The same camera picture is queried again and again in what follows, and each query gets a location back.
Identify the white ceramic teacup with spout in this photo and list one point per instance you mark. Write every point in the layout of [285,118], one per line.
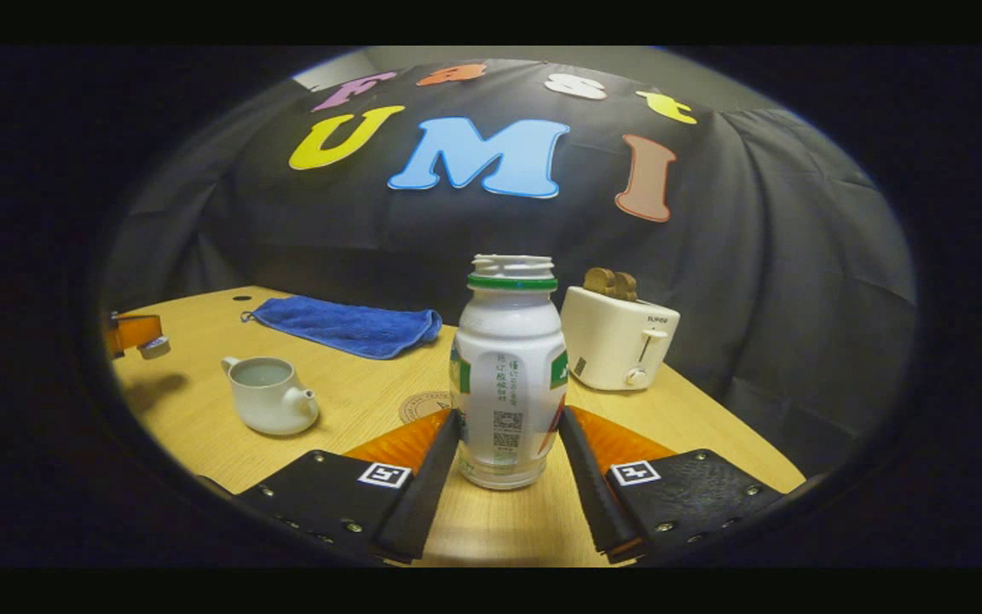
[274,401]

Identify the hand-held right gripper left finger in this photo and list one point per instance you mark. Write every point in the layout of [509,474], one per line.
[423,495]

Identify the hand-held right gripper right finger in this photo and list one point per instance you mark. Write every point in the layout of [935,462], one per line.
[597,495]

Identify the brown bread slice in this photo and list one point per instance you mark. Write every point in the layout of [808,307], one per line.
[626,286]
[597,281]

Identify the black backdrop cloth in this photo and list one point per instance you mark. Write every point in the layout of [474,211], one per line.
[713,281]

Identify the white plastic water bottle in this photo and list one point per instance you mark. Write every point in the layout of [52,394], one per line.
[508,375]

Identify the white toaster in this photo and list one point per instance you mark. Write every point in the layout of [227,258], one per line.
[615,341]

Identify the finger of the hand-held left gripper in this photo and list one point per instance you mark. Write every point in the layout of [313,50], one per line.
[135,328]

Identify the blue towel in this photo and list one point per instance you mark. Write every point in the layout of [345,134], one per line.
[346,324]

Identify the white teacup lid blue pattern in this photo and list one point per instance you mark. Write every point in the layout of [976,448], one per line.
[154,347]

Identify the round wooden coaster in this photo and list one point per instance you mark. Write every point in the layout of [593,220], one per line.
[423,405]

